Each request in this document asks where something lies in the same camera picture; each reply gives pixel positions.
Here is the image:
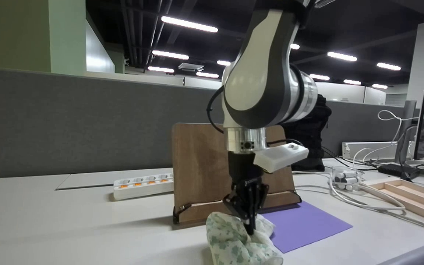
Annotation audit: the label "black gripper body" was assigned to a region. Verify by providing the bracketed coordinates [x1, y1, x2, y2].
[226, 150, 268, 194]

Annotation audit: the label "white green patterned cloth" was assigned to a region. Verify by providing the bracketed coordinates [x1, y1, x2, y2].
[204, 210, 285, 265]

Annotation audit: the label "wooden book stand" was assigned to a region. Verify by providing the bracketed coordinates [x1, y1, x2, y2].
[171, 122, 303, 229]

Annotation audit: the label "purple paper sheet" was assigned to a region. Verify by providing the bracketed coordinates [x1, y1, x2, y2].
[260, 200, 355, 254]

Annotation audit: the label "white plug adapters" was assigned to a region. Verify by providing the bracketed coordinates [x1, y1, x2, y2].
[332, 168, 366, 191]

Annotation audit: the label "white power strip orange switches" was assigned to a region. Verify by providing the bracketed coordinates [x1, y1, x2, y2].
[112, 172, 175, 201]

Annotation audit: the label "white flat box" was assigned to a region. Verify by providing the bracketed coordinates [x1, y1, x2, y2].
[340, 140, 416, 162]

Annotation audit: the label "grey monitor stand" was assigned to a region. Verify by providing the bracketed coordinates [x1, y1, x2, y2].
[377, 100, 422, 181]

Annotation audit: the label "grey office partition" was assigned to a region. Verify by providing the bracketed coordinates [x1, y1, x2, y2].
[0, 66, 422, 179]

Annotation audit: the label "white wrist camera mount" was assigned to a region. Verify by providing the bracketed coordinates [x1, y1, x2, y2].
[251, 141, 310, 175]

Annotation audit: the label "thick white cable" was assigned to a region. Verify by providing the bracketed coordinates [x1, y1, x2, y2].
[294, 169, 409, 218]

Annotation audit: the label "light wooden frame tray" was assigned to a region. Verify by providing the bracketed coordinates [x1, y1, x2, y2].
[363, 178, 424, 228]

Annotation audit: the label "grey power strip cable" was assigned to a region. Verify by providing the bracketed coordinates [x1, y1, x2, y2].
[54, 182, 115, 191]

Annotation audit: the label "thin white looped cable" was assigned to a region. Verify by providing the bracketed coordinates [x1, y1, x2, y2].
[350, 107, 419, 166]

